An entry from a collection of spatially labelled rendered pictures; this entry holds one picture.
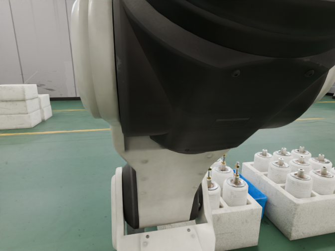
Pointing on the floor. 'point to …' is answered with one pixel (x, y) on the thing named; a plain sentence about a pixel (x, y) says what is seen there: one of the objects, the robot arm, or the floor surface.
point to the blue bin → (254, 192)
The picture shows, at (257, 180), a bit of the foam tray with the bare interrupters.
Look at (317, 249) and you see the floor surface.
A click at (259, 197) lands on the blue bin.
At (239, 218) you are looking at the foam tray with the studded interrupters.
